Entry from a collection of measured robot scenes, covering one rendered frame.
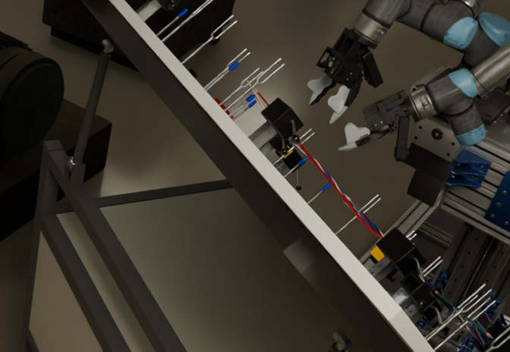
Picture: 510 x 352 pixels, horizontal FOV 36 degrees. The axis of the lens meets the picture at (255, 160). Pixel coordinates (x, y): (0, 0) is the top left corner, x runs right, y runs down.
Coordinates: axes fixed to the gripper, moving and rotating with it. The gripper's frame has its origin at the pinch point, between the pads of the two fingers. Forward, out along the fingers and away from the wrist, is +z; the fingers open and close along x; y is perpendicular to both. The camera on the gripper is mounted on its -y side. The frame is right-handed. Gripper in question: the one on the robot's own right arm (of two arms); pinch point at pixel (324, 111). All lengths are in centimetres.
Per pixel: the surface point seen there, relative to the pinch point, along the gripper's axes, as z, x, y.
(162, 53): -10, 35, 72
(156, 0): -10, 3, 57
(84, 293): 60, 2, 36
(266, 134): -4, 38, 49
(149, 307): 41, 28, 41
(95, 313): 60, 8, 36
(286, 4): 30, -323, -250
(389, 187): 58, -109, -189
